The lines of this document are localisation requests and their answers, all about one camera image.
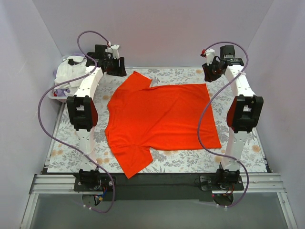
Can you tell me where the orange t shirt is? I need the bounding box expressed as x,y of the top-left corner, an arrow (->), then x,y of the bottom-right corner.
105,72 -> 221,178

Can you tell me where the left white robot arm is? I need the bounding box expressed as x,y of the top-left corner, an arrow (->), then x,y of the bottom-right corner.
66,44 -> 127,192

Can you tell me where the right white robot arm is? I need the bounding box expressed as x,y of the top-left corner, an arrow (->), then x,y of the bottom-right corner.
199,43 -> 264,191

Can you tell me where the black garment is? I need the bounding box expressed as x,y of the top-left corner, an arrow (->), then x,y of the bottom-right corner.
68,59 -> 77,66

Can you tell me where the white laundry basket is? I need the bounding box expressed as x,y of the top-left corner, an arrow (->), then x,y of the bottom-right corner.
48,56 -> 71,102

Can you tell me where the white t shirt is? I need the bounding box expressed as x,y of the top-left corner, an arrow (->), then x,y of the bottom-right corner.
54,55 -> 87,85

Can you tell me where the purple garment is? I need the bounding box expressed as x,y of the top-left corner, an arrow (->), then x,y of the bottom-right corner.
53,88 -> 71,98

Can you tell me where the floral table mat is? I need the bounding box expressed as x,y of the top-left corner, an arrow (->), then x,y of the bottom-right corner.
47,67 -> 267,174

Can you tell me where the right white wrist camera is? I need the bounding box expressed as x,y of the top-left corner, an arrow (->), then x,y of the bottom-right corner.
201,48 -> 216,65

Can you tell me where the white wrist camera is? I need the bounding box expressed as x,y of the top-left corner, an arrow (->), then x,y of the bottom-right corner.
107,44 -> 120,60
201,48 -> 216,65

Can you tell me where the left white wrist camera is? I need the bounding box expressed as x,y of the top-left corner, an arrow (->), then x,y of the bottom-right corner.
107,44 -> 120,60

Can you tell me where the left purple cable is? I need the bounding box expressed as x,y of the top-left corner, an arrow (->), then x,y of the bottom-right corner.
38,30 -> 117,213

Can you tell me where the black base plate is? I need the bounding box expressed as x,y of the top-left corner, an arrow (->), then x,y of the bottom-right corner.
73,171 -> 244,201

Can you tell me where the aluminium frame rail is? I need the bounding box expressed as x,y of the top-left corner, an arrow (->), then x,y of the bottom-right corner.
30,173 -> 79,194

